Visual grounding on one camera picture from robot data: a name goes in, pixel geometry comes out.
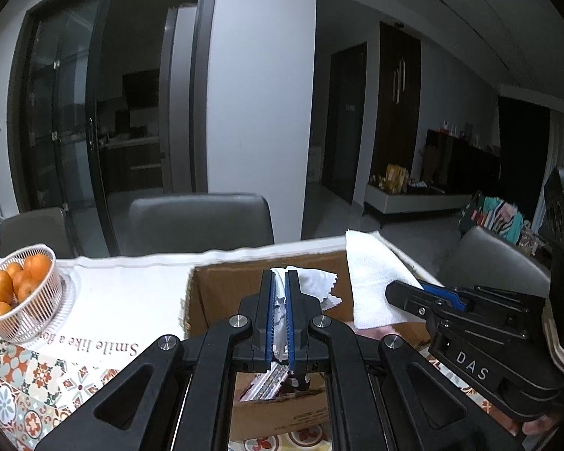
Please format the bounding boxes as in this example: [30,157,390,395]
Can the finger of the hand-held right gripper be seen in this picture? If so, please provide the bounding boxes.
[385,280,453,323]
[420,281,469,312]

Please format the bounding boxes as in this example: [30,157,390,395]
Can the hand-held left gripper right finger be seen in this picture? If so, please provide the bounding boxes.
[284,267,527,451]

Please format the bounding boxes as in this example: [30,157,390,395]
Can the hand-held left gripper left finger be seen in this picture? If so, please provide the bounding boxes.
[33,269,278,451]

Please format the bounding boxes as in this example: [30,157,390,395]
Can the white towel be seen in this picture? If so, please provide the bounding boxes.
[345,230,426,330]

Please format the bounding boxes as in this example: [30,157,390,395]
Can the brown cardboard box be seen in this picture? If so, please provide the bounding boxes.
[183,250,440,442]

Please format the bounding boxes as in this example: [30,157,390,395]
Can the person's right hand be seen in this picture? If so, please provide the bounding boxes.
[521,411,564,437]

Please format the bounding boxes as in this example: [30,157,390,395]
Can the grey dining chair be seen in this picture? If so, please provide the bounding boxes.
[0,207,73,259]
[437,225,553,292]
[128,192,274,257]

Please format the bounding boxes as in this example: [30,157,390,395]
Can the colourful striped bag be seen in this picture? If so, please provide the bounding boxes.
[461,190,526,245]

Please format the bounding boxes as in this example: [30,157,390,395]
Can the low white cabinet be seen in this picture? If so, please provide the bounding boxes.
[364,181,473,229]

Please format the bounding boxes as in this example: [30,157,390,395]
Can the yellow snack boxes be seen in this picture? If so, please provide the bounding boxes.
[385,163,408,192]

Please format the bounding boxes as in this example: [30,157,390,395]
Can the dark sideboard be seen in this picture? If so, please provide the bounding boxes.
[425,129,502,195]

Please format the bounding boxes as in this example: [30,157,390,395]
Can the dark curtain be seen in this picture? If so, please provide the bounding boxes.
[498,96,552,236]

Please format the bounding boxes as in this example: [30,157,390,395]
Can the patterned tile tablecloth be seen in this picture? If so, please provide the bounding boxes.
[0,235,522,451]

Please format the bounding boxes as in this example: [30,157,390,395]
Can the dark doorway door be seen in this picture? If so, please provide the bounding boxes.
[322,42,368,204]

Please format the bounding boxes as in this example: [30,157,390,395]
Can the kitchen counter cabinet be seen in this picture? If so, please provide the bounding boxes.
[99,134,163,193]

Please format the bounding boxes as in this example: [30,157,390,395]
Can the white plastic fruit basket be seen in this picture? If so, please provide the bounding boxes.
[0,243,69,344]

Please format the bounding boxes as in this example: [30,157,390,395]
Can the black range hood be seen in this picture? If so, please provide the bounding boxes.
[122,70,161,106]

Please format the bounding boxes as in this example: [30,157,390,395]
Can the sliding glass door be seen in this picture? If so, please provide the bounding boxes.
[9,0,212,255]

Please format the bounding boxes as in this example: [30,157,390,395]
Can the pile of oranges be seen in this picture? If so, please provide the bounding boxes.
[0,253,52,319]

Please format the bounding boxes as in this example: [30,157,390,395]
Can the dark wardrobe with handles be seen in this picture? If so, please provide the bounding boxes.
[373,21,422,184]

